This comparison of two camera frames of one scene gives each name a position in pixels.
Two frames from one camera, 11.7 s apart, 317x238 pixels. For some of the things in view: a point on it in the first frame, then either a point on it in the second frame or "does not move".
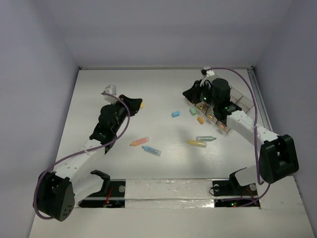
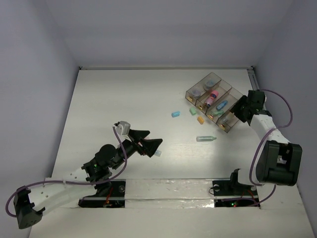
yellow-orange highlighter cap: (200, 120) does not move
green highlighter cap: (192, 111) does not move
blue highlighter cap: (175, 114) does not move
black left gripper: (126, 104) → (138, 144)
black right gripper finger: (191, 93) → (239, 109)
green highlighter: (205, 138) does not move
